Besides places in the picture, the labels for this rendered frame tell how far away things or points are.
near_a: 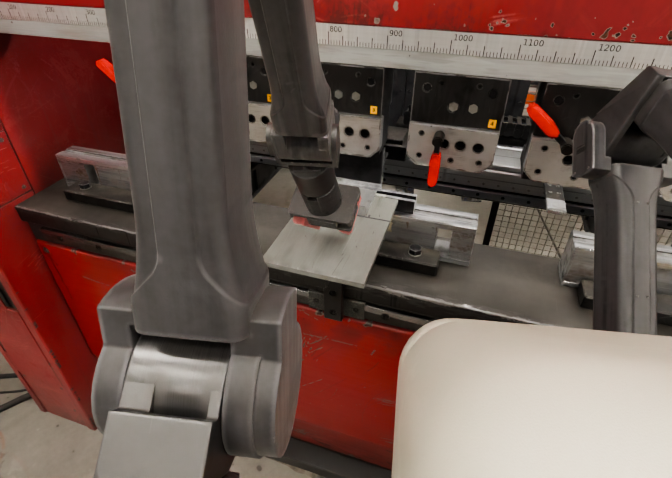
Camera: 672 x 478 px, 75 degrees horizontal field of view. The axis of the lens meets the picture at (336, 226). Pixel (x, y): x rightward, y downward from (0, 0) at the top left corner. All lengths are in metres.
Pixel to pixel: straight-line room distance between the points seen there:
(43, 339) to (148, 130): 1.35
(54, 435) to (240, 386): 1.71
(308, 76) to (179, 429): 0.32
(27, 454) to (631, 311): 1.80
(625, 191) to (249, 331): 0.47
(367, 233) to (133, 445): 0.60
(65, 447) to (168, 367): 1.64
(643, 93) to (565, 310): 0.46
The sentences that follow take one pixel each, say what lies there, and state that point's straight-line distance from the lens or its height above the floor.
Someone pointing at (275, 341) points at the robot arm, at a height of 1.28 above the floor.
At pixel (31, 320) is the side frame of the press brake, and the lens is 1.48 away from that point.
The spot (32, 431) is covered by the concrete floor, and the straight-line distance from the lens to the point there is 1.99.
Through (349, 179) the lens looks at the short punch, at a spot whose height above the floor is 1.02.
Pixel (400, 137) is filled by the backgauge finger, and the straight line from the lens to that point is 1.08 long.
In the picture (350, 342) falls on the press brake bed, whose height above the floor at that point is 0.69.
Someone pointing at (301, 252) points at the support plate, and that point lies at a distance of 0.74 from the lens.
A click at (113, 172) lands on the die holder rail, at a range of 1.23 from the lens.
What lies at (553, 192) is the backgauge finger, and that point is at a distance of 1.00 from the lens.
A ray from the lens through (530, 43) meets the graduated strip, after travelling 0.74.
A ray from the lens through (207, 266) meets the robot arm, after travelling 0.22.
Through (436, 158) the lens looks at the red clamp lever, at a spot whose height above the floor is 1.13.
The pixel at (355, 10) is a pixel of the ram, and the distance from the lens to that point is 0.77.
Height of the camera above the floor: 1.46
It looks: 35 degrees down
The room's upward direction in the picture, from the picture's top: straight up
